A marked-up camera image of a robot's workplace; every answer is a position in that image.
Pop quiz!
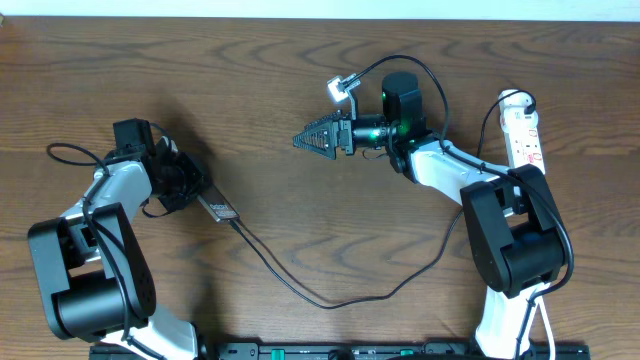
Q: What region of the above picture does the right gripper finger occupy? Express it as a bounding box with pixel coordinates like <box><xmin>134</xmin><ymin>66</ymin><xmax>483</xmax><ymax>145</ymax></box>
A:
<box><xmin>293</xmin><ymin>126</ymin><xmax>336</xmax><ymax>160</ymax></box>
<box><xmin>305</xmin><ymin>112</ymin><xmax>344</xmax><ymax>131</ymax></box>

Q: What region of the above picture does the Galaxy smartphone with brown screen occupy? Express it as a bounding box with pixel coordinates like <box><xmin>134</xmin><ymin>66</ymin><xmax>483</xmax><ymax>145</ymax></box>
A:
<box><xmin>198</xmin><ymin>185</ymin><xmax>240</xmax><ymax>223</ymax></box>

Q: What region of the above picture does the black charger cable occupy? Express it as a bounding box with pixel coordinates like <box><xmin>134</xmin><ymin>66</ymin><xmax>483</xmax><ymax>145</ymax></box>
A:
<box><xmin>228</xmin><ymin>89</ymin><xmax>538</xmax><ymax>311</ymax></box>

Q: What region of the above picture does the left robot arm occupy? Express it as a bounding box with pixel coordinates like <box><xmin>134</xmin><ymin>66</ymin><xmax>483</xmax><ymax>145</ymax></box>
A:
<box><xmin>27</xmin><ymin>136</ymin><xmax>211</xmax><ymax>359</ymax></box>

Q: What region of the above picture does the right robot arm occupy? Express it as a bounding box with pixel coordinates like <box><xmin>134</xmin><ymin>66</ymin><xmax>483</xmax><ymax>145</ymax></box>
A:
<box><xmin>293</xmin><ymin>72</ymin><xmax>572</xmax><ymax>359</ymax></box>

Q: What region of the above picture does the white power strip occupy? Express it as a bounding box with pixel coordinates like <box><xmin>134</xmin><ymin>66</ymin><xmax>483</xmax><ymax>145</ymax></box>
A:
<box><xmin>498</xmin><ymin>89</ymin><xmax>546</xmax><ymax>174</ymax></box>

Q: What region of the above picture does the black mounting rail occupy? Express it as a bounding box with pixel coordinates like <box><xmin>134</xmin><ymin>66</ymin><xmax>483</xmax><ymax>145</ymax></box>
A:
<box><xmin>89</xmin><ymin>341</ymin><xmax>591</xmax><ymax>360</ymax></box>

